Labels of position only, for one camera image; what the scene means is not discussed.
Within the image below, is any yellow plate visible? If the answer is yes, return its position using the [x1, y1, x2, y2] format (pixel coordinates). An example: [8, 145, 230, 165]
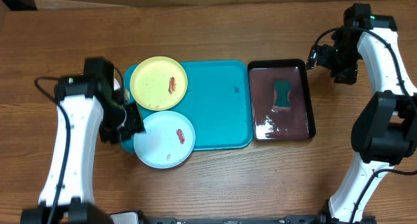
[130, 56, 188, 111]

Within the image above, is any black tray with dirty water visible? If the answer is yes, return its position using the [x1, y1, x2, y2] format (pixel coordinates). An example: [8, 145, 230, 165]
[248, 59, 316, 141]

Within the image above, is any green sponge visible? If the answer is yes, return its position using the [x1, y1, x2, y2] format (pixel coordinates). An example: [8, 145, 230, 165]
[273, 79, 291, 111]

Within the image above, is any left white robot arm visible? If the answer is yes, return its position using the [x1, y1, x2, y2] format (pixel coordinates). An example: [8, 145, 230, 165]
[20, 57, 148, 224]

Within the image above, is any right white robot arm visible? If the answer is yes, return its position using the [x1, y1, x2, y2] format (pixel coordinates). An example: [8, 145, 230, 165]
[306, 3, 416, 223]

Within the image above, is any white plate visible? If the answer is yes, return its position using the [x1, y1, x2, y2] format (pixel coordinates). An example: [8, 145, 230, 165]
[113, 78, 121, 91]

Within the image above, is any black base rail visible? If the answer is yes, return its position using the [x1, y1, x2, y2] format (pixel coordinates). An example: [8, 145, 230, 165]
[109, 210, 377, 224]

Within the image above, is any light blue plate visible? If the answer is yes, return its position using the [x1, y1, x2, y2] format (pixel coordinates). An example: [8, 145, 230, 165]
[134, 111, 195, 169]

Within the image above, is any teal plastic tray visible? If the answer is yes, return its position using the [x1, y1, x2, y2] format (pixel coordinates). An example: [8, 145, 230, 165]
[119, 60, 254, 154]

